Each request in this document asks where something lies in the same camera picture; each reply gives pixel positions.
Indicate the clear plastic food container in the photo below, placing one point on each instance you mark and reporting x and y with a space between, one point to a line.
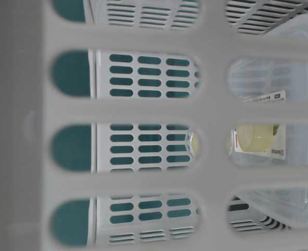
272 80

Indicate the cellophane tape in package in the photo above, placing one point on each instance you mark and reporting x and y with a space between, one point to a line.
260 139

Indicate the white plastic shopping basket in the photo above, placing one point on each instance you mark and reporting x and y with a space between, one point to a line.
32 110

